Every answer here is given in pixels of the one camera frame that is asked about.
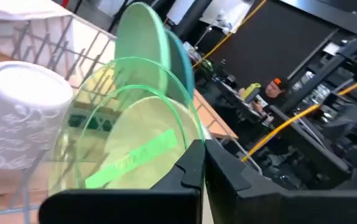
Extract person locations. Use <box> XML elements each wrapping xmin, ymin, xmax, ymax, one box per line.
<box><xmin>260</xmin><ymin>77</ymin><xmax>291</xmax><ymax>110</ymax></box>

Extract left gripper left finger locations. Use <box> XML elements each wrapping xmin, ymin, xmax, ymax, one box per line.
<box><xmin>38</xmin><ymin>139</ymin><xmax>206</xmax><ymax>224</ymax></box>

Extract light green plate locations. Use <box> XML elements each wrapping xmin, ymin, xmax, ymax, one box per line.
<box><xmin>114</xmin><ymin>2</ymin><xmax>172</xmax><ymax>103</ymax></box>

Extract yellow-green bottle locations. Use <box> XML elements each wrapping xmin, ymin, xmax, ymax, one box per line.
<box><xmin>243</xmin><ymin>82</ymin><xmax>262</xmax><ymax>101</ymax></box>

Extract teal plate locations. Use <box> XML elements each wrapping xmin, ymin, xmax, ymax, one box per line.
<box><xmin>165</xmin><ymin>29</ymin><xmax>196</xmax><ymax>100</ymax></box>

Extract translucent pale green plate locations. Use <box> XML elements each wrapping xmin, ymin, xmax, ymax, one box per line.
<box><xmin>48</xmin><ymin>57</ymin><xmax>205</xmax><ymax>195</ymax></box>

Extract grey wire dish rack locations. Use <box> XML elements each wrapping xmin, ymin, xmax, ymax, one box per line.
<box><xmin>0</xmin><ymin>14</ymin><xmax>263</xmax><ymax>224</ymax></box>

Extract thin yellow cable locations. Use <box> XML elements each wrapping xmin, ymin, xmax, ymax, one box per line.
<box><xmin>192</xmin><ymin>0</ymin><xmax>268</xmax><ymax>68</ymax></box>

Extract clear drinking glass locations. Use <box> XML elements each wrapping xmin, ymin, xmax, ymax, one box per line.
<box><xmin>0</xmin><ymin>60</ymin><xmax>74</xmax><ymax>170</ymax></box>

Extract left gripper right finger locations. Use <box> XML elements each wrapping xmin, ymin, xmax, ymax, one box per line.
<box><xmin>205</xmin><ymin>139</ymin><xmax>357</xmax><ymax>224</ymax></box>

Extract white striped cloth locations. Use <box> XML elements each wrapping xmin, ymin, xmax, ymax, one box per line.
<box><xmin>0</xmin><ymin>0</ymin><xmax>74</xmax><ymax>60</ymax></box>

